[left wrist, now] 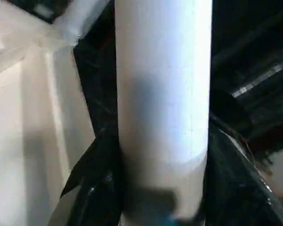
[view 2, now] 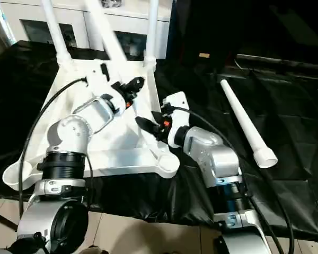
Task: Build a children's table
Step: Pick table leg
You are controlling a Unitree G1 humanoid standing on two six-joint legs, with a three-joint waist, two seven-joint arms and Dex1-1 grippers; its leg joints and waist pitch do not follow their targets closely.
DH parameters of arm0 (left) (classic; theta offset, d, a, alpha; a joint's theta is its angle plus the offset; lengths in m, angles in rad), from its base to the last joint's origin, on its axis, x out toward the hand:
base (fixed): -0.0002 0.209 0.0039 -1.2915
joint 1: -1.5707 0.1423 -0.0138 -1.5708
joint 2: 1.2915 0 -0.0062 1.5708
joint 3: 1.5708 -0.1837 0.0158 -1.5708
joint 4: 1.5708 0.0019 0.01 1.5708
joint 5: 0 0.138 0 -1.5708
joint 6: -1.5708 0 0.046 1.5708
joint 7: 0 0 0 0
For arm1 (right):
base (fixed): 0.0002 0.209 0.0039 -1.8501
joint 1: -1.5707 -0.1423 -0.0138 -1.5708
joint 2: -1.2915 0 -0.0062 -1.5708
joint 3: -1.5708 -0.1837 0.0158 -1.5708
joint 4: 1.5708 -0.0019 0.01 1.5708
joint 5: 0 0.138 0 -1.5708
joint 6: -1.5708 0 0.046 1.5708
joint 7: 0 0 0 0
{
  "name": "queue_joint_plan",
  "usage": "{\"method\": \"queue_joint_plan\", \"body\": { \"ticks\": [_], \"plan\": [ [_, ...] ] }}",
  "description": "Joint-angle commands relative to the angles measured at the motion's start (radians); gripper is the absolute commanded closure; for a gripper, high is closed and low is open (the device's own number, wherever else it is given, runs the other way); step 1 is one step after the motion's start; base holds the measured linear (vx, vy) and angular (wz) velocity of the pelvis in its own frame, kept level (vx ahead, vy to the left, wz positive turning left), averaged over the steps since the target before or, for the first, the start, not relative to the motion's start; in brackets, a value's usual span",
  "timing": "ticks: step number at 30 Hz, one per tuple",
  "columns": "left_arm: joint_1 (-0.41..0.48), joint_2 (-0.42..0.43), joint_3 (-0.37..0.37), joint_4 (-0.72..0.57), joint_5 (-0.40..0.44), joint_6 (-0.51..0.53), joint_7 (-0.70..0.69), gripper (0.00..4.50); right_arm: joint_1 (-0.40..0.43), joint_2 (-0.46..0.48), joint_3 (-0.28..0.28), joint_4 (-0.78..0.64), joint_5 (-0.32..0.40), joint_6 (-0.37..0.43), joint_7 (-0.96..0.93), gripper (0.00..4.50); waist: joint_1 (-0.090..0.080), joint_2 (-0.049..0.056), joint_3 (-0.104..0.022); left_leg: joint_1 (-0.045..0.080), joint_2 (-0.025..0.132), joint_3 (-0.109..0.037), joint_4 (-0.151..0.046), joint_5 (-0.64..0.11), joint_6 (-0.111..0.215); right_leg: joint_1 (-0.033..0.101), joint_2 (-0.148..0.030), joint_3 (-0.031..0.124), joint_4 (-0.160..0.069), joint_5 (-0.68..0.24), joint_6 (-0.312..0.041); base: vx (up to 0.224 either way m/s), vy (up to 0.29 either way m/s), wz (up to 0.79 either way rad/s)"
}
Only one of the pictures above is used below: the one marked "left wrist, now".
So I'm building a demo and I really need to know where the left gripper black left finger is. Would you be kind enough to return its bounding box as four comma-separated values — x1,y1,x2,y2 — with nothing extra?
61,127,123,226

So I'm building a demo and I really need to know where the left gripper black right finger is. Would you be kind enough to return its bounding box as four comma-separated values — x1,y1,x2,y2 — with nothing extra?
198,122,283,226

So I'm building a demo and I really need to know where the white plastic table top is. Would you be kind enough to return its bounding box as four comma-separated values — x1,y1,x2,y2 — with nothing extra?
0,0,97,226

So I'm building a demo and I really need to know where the black mat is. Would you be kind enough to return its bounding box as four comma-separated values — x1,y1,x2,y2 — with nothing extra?
72,0,283,165

